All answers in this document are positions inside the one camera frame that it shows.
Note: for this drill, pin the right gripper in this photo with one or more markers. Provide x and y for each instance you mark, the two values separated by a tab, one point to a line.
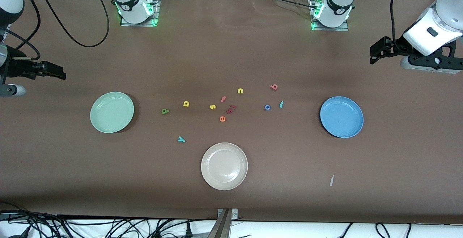
16	68

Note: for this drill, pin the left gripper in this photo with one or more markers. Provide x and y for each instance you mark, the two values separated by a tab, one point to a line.
397	47

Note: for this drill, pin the red letter b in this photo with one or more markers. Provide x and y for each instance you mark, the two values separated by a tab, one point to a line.
274	86

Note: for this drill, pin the green letter a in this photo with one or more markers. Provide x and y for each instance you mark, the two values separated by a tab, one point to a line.
165	111

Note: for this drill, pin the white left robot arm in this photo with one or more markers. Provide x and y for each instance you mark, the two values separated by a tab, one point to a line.
334	10

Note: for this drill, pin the light green plate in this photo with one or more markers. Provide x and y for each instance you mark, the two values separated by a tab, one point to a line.
112	112

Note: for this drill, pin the blue plate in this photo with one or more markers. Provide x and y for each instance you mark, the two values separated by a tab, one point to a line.
342	117

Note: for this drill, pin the brown table cover sheet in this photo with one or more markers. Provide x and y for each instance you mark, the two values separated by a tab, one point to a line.
72	176

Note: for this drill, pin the white tape scrap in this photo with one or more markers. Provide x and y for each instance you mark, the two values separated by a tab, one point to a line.
331	180

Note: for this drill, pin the beige plate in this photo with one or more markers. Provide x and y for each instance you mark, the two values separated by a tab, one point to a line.
224	166

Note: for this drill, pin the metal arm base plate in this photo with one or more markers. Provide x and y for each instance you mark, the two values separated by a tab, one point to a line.
332	29
137	25

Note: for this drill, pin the metal mounting bracket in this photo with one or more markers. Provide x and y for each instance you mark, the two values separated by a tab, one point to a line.
234	214

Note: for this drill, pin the metal camera pole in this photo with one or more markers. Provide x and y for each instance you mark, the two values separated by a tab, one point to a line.
221	227

